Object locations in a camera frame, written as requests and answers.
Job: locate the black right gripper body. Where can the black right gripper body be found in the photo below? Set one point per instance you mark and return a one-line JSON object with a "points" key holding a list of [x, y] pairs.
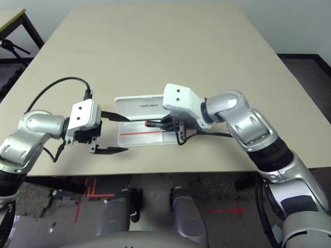
{"points": [[181, 124]]}

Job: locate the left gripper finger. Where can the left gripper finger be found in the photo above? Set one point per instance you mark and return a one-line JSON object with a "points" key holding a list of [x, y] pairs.
{"points": [[111, 151], [113, 116]]}

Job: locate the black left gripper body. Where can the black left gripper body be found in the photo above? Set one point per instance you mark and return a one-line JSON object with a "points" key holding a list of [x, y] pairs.
{"points": [[88, 134]]}

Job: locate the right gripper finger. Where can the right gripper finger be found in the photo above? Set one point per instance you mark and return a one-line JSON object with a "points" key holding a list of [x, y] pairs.
{"points": [[167, 120], [165, 127]]}

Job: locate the black marker with red cap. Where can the black marker with red cap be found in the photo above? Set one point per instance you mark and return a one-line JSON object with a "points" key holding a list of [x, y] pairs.
{"points": [[148, 123]]}

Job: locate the white plastic pencil case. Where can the white plastic pencil case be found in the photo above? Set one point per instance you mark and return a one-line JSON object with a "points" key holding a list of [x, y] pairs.
{"points": [[139, 103]]}

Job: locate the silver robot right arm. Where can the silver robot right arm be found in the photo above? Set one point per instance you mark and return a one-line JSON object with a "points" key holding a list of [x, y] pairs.
{"points": [[253, 124]]}

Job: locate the black table foot bar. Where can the black table foot bar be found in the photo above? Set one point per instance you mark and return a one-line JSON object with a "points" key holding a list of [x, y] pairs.
{"points": [[59, 184]]}

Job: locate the grey robot left leg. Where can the grey robot left leg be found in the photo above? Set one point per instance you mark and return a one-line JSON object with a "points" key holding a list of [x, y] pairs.
{"points": [[113, 214]]}

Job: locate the grey robot leg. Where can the grey robot leg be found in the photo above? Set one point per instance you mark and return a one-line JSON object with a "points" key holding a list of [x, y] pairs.
{"points": [[188, 217], [113, 214]]}

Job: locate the grey robot right leg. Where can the grey robot right leg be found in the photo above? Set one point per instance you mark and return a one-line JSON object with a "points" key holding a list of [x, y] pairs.
{"points": [[188, 217]]}

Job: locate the grey robot torso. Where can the grey robot torso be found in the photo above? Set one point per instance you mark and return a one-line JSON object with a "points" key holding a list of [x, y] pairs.
{"points": [[129, 241]]}

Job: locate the black tripod stand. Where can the black tripod stand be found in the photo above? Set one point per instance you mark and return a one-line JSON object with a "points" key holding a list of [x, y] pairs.
{"points": [[10, 46]]}

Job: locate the light blue floor object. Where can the light blue floor object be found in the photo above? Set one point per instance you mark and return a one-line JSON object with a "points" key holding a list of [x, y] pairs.
{"points": [[276, 231]]}

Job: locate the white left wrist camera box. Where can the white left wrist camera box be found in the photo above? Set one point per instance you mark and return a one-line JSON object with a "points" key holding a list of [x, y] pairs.
{"points": [[82, 113]]}

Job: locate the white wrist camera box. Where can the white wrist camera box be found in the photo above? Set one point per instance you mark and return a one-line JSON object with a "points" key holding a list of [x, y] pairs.
{"points": [[178, 98], [82, 113]]}

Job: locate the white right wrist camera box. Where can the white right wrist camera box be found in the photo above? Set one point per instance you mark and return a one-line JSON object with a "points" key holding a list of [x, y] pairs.
{"points": [[178, 98]]}

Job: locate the beige side table black frame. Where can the beige side table black frame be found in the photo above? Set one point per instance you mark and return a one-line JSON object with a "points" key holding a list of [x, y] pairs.
{"points": [[10, 16]]}

